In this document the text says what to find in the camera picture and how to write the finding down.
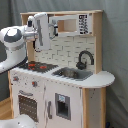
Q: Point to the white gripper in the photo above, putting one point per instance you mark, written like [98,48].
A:
[40,31]

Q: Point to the white fridge door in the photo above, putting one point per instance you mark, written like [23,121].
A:
[63,106]

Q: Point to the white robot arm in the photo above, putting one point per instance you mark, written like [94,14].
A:
[14,39]

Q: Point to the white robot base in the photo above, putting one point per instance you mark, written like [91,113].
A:
[21,121]

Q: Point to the wooden toy kitchen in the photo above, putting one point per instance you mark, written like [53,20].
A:
[64,52]

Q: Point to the black stovetop red burners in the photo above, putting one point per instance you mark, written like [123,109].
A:
[38,66]

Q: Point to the black toy faucet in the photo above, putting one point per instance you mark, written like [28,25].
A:
[82,64]

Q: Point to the grey toy sink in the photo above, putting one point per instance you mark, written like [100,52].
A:
[73,74]

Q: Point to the right red oven knob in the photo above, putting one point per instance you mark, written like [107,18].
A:
[34,83]

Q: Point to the red oven knob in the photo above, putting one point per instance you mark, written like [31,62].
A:
[15,78]
[34,83]

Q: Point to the left red oven knob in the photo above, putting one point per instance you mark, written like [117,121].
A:
[15,78]

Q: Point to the oven door with window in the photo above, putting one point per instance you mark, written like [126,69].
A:
[27,105]

